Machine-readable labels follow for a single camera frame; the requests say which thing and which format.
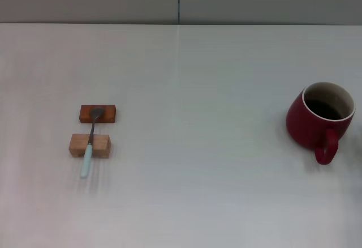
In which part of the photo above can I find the spoon with light blue handle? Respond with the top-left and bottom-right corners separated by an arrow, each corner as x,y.
80,108 -> 105,178

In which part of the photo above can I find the red ceramic mug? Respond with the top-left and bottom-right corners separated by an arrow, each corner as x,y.
285,81 -> 356,165

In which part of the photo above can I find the dark reddish wooden block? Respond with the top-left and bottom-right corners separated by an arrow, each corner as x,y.
78,104 -> 117,124

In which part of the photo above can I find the light wooden block with notch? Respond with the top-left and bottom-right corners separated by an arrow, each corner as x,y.
68,133 -> 111,159

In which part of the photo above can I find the dark coffee liquid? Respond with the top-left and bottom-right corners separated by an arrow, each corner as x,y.
307,99 -> 344,121

